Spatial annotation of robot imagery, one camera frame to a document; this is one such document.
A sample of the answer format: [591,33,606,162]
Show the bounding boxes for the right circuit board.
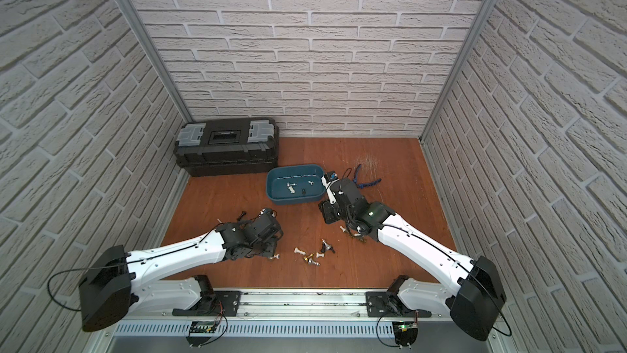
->
[392,322,419,348]

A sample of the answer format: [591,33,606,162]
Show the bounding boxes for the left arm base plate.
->
[172,290,243,317]

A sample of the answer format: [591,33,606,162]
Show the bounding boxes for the black plastic toolbox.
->
[174,117,279,177]

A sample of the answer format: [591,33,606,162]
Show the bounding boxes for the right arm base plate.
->
[365,291,432,318]

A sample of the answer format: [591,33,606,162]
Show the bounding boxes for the blue handled pliers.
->
[351,164,382,190]

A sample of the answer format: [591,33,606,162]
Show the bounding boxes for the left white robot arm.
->
[78,208,283,333]

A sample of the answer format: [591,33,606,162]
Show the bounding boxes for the aluminium mounting rail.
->
[126,279,456,320]

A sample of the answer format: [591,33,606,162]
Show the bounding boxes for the black silver chess piece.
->
[320,240,336,254]

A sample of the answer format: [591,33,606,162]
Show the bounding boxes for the teal plastic storage tray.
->
[266,165,325,205]

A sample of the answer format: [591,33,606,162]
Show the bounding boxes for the left circuit board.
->
[186,321,223,347]

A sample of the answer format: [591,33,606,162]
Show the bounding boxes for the circuit board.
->
[186,321,223,347]
[392,322,419,348]

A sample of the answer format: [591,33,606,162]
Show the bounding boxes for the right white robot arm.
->
[318,171,506,341]

